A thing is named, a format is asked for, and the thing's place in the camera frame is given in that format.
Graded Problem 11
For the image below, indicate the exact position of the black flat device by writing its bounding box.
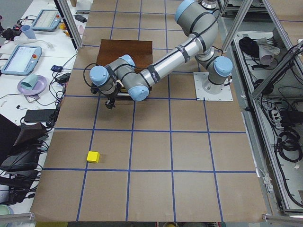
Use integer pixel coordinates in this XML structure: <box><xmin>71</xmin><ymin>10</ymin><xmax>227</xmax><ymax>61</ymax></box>
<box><xmin>24</xmin><ymin>109</ymin><xmax>55</xmax><ymax>123</ymax></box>

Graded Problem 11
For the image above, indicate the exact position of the black power adapter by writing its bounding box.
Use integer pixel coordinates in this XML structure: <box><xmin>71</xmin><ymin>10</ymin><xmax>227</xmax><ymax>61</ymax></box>
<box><xmin>74</xmin><ymin>15</ymin><xmax>87</xmax><ymax>23</ymax></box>

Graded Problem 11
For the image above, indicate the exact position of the black equipment pile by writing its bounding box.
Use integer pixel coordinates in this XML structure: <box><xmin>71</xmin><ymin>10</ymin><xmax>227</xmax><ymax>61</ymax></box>
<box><xmin>0</xmin><ymin>143</ymin><xmax>49</xmax><ymax>205</ymax></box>

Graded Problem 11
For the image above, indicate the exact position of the small blue black device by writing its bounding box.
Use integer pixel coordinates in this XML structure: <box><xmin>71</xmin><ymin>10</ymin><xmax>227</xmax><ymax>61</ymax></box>
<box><xmin>51</xmin><ymin>65</ymin><xmax>63</xmax><ymax>72</ymax></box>

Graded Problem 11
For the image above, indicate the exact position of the dark wooden drawer box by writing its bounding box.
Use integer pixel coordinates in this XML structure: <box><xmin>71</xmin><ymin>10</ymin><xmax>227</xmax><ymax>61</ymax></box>
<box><xmin>96</xmin><ymin>39</ymin><xmax>153</xmax><ymax>72</ymax></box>

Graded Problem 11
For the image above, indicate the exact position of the dark brown wedge box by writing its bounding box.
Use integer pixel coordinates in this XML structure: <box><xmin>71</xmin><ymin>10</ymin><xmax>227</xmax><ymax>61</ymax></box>
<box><xmin>13</xmin><ymin>122</ymin><xmax>48</xmax><ymax>147</ymax></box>

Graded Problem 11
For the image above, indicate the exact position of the yellow block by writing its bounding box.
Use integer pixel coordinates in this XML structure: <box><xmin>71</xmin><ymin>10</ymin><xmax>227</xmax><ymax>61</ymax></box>
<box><xmin>87</xmin><ymin>151</ymin><xmax>100</xmax><ymax>163</ymax></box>

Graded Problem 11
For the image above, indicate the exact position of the purple plate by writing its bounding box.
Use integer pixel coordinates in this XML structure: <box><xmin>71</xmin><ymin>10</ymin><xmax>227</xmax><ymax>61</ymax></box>
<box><xmin>17</xmin><ymin>75</ymin><xmax>47</xmax><ymax>95</ymax></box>

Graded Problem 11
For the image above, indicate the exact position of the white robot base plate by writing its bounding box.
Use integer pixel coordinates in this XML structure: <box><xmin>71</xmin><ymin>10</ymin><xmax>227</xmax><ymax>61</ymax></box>
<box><xmin>193</xmin><ymin>72</ymin><xmax>233</xmax><ymax>102</ymax></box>

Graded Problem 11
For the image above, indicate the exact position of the white power strip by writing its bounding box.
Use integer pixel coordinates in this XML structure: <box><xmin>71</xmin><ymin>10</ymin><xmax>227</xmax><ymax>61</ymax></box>
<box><xmin>263</xmin><ymin>99</ymin><xmax>285</xmax><ymax>130</ymax></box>

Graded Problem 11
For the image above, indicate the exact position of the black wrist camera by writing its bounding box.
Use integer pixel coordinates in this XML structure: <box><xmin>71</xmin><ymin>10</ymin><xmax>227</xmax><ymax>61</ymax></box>
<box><xmin>90</xmin><ymin>83</ymin><xmax>99</xmax><ymax>95</ymax></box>

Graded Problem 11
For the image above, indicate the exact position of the black cable bundle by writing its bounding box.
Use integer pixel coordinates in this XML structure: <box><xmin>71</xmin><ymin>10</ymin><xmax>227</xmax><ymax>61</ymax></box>
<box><xmin>274</xmin><ymin>129</ymin><xmax>302</xmax><ymax>164</ymax></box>

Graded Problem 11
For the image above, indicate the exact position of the teach pendant tablet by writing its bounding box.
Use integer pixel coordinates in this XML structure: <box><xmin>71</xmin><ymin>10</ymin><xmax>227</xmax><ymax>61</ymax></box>
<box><xmin>1</xmin><ymin>45</ymin><xmax>42</xmax><ymax>76</ymax></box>
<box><xmin>31</xmin><ymin>9</ymin><xmax>62</xmax><ymax>32</ymax></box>

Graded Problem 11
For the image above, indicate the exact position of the teal box on plate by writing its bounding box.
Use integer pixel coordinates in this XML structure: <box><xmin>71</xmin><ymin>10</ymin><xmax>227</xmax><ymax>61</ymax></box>
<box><xmin>21</xmin><ymin>73</ymin><xmax>38</xmax><ymax>90</ymax></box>

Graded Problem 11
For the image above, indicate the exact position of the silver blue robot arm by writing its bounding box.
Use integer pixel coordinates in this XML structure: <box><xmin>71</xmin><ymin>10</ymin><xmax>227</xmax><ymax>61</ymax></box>
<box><xmin>89</xmin><ymin>0</ymin><xmax>233</xmax><ymax>109</ymax></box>

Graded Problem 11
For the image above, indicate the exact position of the crumpled grey cloth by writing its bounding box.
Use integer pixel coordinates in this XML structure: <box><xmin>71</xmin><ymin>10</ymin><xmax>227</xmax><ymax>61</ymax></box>
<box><xmin>257</xmin><ymin>38</ymin><xmax>280</xmax><ymax>66</ymax></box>

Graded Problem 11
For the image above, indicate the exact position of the lower teach pendant tablet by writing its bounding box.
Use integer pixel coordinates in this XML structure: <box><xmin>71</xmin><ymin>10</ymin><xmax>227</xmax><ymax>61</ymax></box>
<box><xmin>1</xmin><ymin>45</ymin><xmax>42</xmax><ymax>76</ymax></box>

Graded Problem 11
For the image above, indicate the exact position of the aluminium frame right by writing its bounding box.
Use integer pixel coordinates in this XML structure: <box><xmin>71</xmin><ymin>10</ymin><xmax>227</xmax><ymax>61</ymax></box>
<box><xmin>218</xmin><ymin>0</ymin><xmax>303</xmax><ymax>218</ymax></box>

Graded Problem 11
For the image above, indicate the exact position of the light blue cup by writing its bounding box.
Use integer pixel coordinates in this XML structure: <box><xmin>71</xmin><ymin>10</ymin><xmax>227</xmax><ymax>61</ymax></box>
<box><xmin>21</xmin><ymin>25</ymin><xmax>36</xmax><ymax>39</ymax></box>

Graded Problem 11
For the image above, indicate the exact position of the aluminium frame post left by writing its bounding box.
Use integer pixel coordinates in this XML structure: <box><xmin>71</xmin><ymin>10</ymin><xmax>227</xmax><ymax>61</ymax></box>
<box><xmin>54</xmin><ymin>0</ymin><xmax>83</xmax><ymax>50</ymax></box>

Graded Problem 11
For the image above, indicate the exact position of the upper teach pendant tablet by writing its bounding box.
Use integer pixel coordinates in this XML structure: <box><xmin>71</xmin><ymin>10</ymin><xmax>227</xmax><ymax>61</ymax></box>
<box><xmin>31</xmin><ymin>9</ymin><xmax>62</xmax><ymax>32</ymax></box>

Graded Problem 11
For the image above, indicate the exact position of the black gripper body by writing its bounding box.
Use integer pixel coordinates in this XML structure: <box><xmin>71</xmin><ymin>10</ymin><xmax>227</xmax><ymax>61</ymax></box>
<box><xmin>106</xmin><ymin>91</ymin><xmax>117</xmax><ymax>105</ymax></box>

